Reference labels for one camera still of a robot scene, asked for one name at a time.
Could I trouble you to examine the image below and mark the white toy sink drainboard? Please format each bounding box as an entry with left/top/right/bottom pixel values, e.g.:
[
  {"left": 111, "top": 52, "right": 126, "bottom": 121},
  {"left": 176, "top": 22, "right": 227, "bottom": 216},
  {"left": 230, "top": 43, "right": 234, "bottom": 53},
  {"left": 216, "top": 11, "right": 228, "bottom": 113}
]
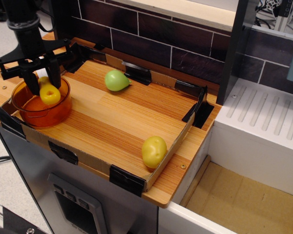
[{"left": 209, "top": 79, "right": 293, "bottom": 194}]

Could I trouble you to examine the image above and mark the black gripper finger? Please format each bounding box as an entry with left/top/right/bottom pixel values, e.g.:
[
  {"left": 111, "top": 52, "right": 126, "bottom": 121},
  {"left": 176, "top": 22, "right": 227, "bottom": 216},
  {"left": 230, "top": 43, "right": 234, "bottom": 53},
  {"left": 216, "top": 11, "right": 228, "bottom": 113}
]
[
  {"left": 45, "top": 58, "right": 61, "bottom": 88},
  {"left": 21, "top": 70, "right": 40, "bottom": 96}
]

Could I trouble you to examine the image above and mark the yellow toy potato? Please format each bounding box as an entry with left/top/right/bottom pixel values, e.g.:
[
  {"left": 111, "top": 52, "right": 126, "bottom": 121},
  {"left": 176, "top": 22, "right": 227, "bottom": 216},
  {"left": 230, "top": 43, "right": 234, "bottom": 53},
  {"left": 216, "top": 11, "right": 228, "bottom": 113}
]
[{"left": 141, "top": 136, "right": 167, "bottom": 169}]

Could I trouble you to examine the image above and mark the dark grey vertical post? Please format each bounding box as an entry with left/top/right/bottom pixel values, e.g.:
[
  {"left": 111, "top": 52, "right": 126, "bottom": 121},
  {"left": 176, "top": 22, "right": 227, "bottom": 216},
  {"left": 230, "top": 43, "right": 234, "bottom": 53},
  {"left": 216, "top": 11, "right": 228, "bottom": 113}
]
[{"left": 216, "top": 0, "right": 258, "bottom": 105}]

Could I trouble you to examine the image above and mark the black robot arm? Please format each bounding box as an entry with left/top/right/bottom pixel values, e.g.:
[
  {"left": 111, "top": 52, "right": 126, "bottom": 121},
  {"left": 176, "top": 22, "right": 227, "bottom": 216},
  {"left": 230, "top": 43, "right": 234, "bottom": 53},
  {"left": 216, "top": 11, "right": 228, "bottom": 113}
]
[{"left": 0, "top": 0, "right": 72, "bottom": 95}]

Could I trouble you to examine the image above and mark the toy oven front panel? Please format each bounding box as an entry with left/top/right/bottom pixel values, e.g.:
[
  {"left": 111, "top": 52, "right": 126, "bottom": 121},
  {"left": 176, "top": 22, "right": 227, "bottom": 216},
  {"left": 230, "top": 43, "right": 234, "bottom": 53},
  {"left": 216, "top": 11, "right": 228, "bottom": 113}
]
[{"left": 48, "top": 174, "right": 108, "bottom": 234}]

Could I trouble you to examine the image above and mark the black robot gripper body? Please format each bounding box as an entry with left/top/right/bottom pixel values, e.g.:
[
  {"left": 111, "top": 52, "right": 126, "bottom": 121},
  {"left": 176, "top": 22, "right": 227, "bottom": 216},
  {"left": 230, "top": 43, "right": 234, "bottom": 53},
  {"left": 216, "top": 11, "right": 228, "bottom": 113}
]
[{"left": 0, "top": 23, "right": 73, "bottom": 80}]

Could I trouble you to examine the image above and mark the green toy pear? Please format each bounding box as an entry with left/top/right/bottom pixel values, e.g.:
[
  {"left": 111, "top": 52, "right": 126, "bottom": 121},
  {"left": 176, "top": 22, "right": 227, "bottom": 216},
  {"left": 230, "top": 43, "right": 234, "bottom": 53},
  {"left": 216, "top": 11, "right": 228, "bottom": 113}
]
[{"left": 105, "top": 70, "right": 131, "bottom": 92}]

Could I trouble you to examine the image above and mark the orange transparent plastic pot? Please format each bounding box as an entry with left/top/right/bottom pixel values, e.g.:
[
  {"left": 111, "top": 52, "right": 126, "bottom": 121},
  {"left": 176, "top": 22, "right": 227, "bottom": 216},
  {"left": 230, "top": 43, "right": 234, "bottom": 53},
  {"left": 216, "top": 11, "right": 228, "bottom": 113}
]
[{"left": 12, "top": 78, "right": 72, "bottom": 127}]

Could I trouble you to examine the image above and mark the yellow handled white toy knife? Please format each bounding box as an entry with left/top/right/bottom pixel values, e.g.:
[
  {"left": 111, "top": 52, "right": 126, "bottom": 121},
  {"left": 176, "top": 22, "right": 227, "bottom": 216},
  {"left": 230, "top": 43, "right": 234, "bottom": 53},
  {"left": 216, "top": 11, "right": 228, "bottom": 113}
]
[{"left": 36, "top": 69, "right": 61, "bottom": 105}]

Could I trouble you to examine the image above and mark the cardboard fence with black tape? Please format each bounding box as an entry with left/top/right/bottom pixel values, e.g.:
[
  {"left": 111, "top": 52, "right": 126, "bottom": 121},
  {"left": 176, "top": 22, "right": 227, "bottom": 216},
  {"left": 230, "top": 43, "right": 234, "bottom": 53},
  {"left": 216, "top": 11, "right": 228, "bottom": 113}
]
[{"left": 0, "top": 56, "right": 220, "bottom": 206}]

